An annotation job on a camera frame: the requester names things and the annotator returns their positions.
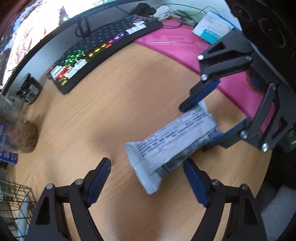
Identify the green cloth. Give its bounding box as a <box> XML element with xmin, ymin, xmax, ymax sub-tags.
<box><xmin>173</xmin><ymin>9</ymin><xmax>206</xmax><ymax>26</ymax></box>

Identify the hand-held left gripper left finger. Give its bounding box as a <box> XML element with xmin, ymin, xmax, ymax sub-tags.
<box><xmin>25</xmin><ymin>158</ymin><xmax>112</xmax><ymax>241</ymax></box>

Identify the black backlit keyboard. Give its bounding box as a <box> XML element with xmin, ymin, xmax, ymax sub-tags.
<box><xmin>47</xmin><ymin>17</ymin><xmax>163</xmax><ymax>95</ymax></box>

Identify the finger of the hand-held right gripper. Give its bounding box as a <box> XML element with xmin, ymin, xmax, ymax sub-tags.
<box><xmin>179</xmin><ymin>30</ymin><xmax>253</xmax><ymax>112</ymax></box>
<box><xmin>202</xmin><ymin>82</ymin><xmax>295</xmax><ymax>153</ymax></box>

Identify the blue tin can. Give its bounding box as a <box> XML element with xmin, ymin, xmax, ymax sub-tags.
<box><xmin>0</xmin><ymin>120</ymin><xmax>19</xmax><ymax>165</ymax></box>

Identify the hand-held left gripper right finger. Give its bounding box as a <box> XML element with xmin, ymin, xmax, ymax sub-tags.
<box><xmin>183</xmin><ymin>159</ymin><xmax>266</xmax><ymax>241</ymax></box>

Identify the black wire basket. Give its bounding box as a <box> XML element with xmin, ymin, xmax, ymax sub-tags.
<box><xmin>0</xmin><ymin>181</ymin><xmax>37</xmax><ymax>241</ymax></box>

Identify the curved computer monitor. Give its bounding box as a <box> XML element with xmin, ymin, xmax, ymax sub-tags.
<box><xmin>0</xmin><ymin>0</ymin><xmax>130</xmax><ymax>91</ymax></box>

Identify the white snack bar packet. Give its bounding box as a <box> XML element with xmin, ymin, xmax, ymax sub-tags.
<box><xmin>125</xmin><ymin>101</ymin><xmax>223</xmax><ymax>195</ymax></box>

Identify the blue white tissue pack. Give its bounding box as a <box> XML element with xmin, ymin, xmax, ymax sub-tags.
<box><xmin>192</xmin><ymin>10</ymin><xmax>241</xmax><ymax>44</ymax></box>

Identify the white charger plug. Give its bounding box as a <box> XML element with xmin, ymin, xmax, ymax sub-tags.
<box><xmin>157</xmin><ymin>6</ymin><xmax>171</xmax><ymax>19</ymax></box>

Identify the pink desk mat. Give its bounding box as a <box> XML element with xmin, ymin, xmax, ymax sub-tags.
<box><xmin>134</xmin><ymin>20</ymin><xmax>278</xmax><ymax>149</ymax></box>

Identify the black cable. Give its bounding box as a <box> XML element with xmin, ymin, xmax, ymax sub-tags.
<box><xmin>132</xmin><ymin>3</ymin><xmax>208</xmax><ymax>29</ymax></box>

